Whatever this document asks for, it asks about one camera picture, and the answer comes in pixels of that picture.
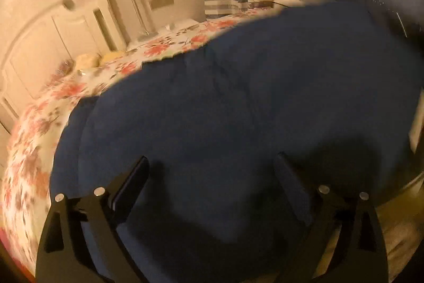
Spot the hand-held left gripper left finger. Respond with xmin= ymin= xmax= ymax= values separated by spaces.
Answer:
xmin=35 ymin=155 xmax=149 ymax=283

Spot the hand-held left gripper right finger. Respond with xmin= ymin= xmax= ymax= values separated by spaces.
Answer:
xmin=274 ymin=152 xmax=389 ymax=283

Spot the dark blue garment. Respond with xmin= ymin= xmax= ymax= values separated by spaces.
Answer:
xmin=50 ymin=1 xmax=422 ymax=283

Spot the floral bed sheet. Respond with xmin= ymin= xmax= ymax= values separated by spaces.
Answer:
xmin=0 ymin=7 xmax=282 ymax=274

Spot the pale yellow cushion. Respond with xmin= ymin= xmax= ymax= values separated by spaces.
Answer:
xmin=76 ymin=53 xmax=100 ymax=70
xmin=100 ymin=50 xmax=128 ymax=64

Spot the thin metal stand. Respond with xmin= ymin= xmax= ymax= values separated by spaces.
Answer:
xmin=125 ymin=0 xmax=157 ymax=39

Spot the white bed headboard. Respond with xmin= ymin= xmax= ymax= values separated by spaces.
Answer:
xmin=0 ymin=0 xmax=129 ymax=134

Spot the wall switch plate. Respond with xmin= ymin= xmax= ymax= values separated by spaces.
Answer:
xmin=148 ymin=0 xmax=175 ymax=10

